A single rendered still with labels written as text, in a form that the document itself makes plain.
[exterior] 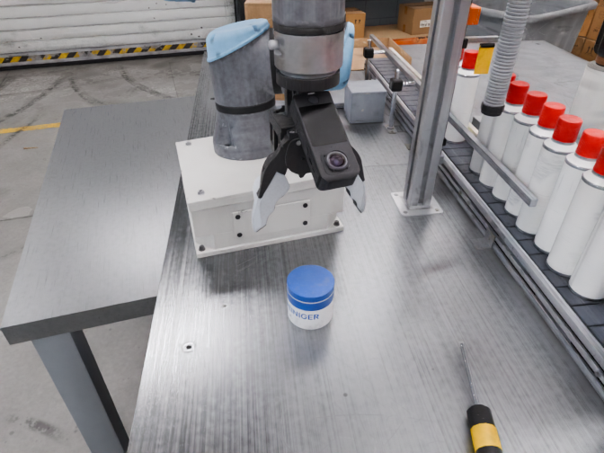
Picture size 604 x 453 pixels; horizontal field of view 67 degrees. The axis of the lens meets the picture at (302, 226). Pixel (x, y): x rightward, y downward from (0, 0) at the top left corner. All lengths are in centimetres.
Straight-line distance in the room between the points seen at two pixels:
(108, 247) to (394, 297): 52
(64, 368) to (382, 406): 56
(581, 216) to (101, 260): 77
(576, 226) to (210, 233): 57
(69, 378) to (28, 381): 96
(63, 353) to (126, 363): 92
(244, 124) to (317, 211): 21
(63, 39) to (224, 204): 451
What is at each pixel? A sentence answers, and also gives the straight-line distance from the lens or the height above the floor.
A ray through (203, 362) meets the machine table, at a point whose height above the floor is 83.
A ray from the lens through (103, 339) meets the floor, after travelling 191.
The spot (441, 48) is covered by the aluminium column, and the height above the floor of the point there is 115.
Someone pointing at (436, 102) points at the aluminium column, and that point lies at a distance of 87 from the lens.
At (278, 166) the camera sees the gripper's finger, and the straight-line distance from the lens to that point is 53.
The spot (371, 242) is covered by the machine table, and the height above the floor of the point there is 83.
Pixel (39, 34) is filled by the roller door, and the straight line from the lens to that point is 522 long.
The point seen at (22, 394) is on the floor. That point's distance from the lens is 188.
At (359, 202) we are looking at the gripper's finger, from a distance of 60.
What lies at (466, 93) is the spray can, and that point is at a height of 100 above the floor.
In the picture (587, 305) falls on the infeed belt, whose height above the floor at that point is 88.
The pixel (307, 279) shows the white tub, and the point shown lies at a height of 90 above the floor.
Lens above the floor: 135
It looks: 36 degrees down
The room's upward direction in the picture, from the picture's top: straight up
